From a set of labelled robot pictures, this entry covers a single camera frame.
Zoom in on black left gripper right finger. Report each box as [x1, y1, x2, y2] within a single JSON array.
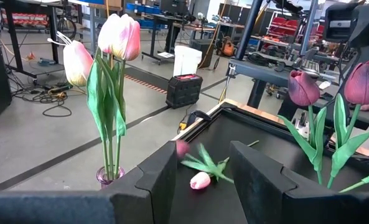
[[229, 141, 369, 224]]

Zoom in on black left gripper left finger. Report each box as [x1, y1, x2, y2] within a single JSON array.
[[0, 140, 178, 224]]

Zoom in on light pink artificial tulip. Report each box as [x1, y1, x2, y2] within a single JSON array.
[[95, 12, 141, 181], [180, 139, 260, 190], [62, 39, 113, 181]]

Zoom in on pink glass vase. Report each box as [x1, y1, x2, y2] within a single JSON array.
[[96, 166, 126, 189]]

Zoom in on red storage bin shelf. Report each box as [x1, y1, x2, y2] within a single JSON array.
[[266, 12, 327, 47]]

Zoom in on black corner clamp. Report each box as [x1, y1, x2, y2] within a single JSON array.
[[185, 110, 215, 128]]

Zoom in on grey side desk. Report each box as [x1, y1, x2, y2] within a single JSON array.
[[227, 57, 369, 130]]

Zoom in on black stand pole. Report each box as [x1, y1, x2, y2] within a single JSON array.
[[235, 0, 264, 62]]

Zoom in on black crate with red top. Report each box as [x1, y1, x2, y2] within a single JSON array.
[[165, 73, 203, 110]]

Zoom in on orange power tool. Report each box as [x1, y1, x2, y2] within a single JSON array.
[[217, 36, 236, 58]]

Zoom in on black workshop desk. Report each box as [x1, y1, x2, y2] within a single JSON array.
[[140, 12, 216, 65]]

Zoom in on black workbench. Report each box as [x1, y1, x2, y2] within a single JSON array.
[[0, 0, 79, 78]]

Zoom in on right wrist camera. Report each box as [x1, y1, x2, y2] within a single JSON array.
[[323, 2, 359, 44]]

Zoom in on coiled black cables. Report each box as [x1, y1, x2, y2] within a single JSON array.
[[246, 51, 278, 68]]

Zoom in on tangled floor cables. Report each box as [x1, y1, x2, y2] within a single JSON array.
[[11, 77, 88, 118]]

